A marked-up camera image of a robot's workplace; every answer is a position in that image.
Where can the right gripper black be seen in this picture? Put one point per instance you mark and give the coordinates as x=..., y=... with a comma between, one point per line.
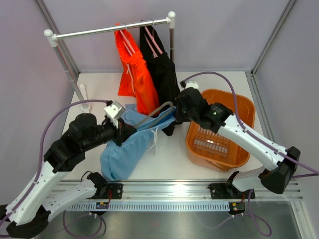
x=179, y=117

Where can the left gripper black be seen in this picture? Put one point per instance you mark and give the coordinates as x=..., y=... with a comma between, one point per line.
x=123, y=132

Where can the grey clothes hanger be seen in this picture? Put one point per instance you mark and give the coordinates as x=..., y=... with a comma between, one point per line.
x=171, y=107

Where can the light blue shorts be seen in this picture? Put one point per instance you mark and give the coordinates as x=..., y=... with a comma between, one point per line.
x=118, y=162

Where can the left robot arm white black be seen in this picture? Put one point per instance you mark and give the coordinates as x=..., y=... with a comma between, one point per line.
x=29, y=215

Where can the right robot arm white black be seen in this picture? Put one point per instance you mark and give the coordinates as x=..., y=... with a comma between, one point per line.
x=278, y=163

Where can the black shorts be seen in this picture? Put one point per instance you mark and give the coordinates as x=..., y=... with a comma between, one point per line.
x=161, y=69

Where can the orange shorts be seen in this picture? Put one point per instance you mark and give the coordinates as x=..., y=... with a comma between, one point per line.
x=140, y=85

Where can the orange plastic basket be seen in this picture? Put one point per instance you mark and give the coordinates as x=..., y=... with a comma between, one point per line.
x=210, y=150

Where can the silver white clothes rack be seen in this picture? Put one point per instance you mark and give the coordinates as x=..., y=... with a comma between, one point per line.
x=56, y=39

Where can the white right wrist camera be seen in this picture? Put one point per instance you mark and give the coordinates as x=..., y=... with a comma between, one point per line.
x=189, y=84

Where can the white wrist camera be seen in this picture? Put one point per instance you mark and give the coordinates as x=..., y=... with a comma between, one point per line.
x=113, y=112
x=189, y=84

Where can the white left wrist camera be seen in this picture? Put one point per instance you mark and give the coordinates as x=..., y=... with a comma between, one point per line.
x=113, y=112

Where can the white slotted cable duct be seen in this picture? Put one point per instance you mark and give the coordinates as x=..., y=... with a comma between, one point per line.
x=150, y=207

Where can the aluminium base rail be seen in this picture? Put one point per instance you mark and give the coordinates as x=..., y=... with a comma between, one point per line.
x=197, y=190

